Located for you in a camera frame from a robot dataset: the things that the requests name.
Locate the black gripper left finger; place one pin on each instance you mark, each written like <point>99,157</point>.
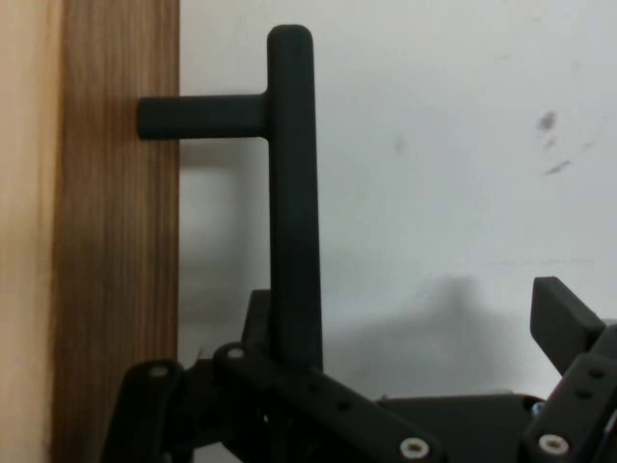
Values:
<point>250,400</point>

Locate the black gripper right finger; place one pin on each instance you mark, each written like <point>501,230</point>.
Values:
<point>573,352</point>

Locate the wooden drawer front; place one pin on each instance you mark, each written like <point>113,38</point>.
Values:
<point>96,231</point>

